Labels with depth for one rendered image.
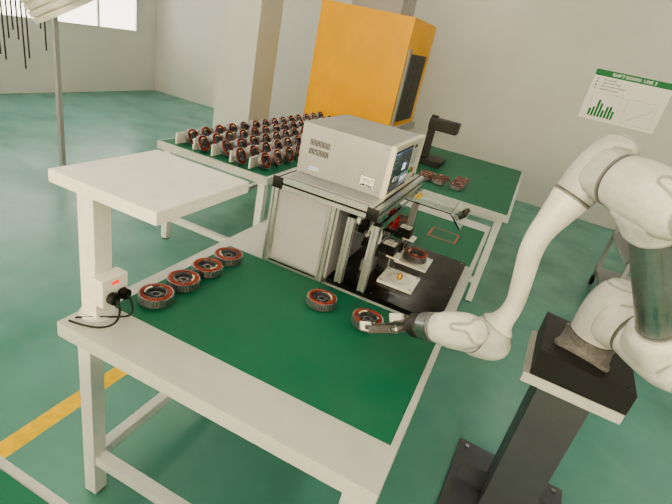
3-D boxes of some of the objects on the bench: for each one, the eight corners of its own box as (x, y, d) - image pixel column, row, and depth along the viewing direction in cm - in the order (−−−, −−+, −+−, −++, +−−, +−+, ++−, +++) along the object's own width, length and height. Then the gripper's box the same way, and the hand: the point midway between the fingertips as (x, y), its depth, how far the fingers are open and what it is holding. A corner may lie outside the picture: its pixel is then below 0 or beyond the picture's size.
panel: (378, 231, 239) (393, 176, 226) (325, 278, 182) (340, 208, 169) (377, 230, 239) (391, 176, 226) (322, 277, 182) (337, 208, 170)
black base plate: (464, 267, 225) (466, 263, 224) (436, 327, 170) (438, 322, 169) (377, 235, 239) (378, 231, 238) (324, 282, 184) (326, 277, 183)
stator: (427, 258, 216) (430, 251, 215) (423, 267, 207) (426, 260, 205) (405, 251, 219) (407, 244, 217) (400, 259, 209) (402, 252, 208)
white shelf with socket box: (233, 310, 154) (249, 181, 135) (151, 369, 122) (156, 212, 103) (153, 273, 164) (157, 149, 145) (58, 319, 133) (47, 168, 113)
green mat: (440, 332, 168) (440, 331, 168) (390, 445, 115) (390, 445, 115) (229, 245, 195) (229, 245, 195) (112, 306, 143) (112, 305, 143)
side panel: (323, 280, 185) (339, 206, 171) (320, 282, 182) (336, 208, 169) (265, 256, 193) (276, 184, 180) (261, 258, 191) (272, 185, 177)
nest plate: (419, 280, 197) (420, 278, 196) (410, 294, 184) (411, 292, 183) (387, 268, 201) (388, 266, 201) (376, 281, 188) (377, 278, 188)
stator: (387, 330, 162) (390, 321, 160) (364, 337, 155) (366, 328, 153) (367, 312, 169) (370, 304, 168) (344, 318, 162) (346, 310, 161)
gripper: (395, 348, 133) (349, 340, 150) (449, 329, 148) (402, 324, 165) (392, 322, 133) (346, 317, 150) (447, 306, 148) (399, 303, 165)
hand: (377, 321), depth 157 cm, fingers open, 13 cm apart
